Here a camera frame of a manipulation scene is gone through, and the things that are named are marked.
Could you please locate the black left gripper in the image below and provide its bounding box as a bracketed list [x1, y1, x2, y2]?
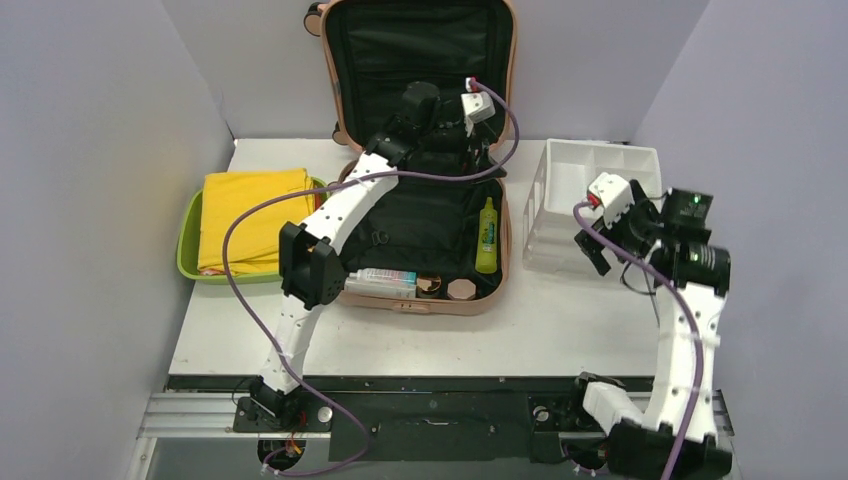
[419, 117, 506, 183]

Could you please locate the pink hard-shell suitcase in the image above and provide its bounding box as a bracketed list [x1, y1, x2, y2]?
[304, 1, 517, 316]

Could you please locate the white plastic drawer organizer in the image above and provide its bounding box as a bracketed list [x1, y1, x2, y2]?
[522, 139, 663, 282]

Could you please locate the yellow box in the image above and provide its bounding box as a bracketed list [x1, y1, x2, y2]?
[197, 168, 315, 276]

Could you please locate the green plastic tray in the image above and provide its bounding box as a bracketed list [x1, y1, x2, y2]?
[176, 177, 328, 285]

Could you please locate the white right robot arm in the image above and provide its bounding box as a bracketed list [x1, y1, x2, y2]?
[563, 181, 734, 479]

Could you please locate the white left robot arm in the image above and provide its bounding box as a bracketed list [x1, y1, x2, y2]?
[249, 81, 502, 430]

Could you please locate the small green bottle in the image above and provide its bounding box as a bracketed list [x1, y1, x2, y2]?
[475, 197, 498, 274]

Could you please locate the octagonal pink jar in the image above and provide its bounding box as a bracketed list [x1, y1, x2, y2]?
[446, 279, 477, 301]

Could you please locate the white toothpaste box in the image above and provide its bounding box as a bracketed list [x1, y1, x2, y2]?
[344, 268, 417, 299]

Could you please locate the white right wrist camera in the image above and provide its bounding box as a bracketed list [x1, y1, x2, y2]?
[586, 172, 635, 228]

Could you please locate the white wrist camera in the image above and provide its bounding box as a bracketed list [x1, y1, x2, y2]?
[460, 77, 496, 128]
[586, 172, 635, 228]

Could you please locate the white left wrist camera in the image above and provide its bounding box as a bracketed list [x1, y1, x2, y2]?
[460, 77, 496, 128]

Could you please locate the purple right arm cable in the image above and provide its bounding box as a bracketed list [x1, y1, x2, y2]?
[572, 201, 706, 480]

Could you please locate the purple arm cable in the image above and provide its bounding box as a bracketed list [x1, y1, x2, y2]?
[572, 201, 706, 480]
[221, 79, 521, 478]

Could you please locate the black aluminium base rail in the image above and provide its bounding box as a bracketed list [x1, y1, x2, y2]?
[137, 374, 733, 480]

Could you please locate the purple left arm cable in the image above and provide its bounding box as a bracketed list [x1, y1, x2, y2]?
[221, 79, 521, 478]

